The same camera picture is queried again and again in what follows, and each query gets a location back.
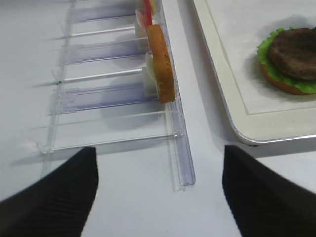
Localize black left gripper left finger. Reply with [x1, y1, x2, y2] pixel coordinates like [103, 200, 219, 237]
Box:
[0, 147, 98, 237]

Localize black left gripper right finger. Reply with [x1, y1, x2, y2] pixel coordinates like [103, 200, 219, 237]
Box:
[222, 145, 316, 237]

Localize brown meat patty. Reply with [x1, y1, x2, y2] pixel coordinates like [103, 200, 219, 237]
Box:
[268, 28, 316, 80]

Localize green lettuce on tray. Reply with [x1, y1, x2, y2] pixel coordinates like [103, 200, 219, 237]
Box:
[257, 28, 316, 81]

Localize brown bread bun top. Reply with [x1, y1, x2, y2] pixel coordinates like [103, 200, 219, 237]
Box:
[146, 25, 176, 103]

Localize red tomato slice in rack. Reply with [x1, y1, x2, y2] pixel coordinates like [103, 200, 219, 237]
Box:
[144, 0, 153, 27]

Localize yellow cheese slice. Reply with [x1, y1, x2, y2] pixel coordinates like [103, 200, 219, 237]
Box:
[149, 0, 157, 14]

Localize cream metal tray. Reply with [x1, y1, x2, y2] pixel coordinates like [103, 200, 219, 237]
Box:
[193, 0, 316, 145]

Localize bottom bun on tray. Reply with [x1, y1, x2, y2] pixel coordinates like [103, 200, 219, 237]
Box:
[261, 64, 316, 95]

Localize clear acrylic left rack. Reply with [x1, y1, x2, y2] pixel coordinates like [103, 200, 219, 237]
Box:
[34, 0, 196, 191]

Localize white tray liner paper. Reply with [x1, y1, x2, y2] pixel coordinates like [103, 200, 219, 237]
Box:
[207, 0, 316, 114]

